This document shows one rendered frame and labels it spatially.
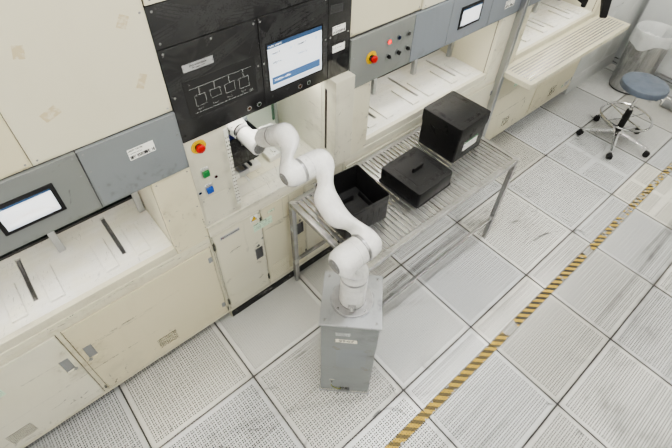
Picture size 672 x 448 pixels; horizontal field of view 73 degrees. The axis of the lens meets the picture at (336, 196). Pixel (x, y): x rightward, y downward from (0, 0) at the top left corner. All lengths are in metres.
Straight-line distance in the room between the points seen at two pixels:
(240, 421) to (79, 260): 1.17
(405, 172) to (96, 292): 1.62
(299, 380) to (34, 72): 2.00
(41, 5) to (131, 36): 0.26
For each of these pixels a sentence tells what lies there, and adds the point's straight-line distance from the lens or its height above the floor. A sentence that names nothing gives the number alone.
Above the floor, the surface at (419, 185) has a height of 0.86.
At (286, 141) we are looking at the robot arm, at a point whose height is 1.45.
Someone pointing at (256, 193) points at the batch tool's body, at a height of 0.87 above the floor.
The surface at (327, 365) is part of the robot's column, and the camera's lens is 2.47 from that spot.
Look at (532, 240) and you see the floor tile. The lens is 3.63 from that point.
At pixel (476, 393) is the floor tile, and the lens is 2.90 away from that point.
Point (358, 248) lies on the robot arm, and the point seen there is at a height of 1.18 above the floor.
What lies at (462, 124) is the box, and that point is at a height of 1.01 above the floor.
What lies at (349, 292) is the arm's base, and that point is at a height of 0.91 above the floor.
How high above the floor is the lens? 2.60
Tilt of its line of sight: 47 degrees down
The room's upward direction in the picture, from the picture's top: 2 degrees clockwise
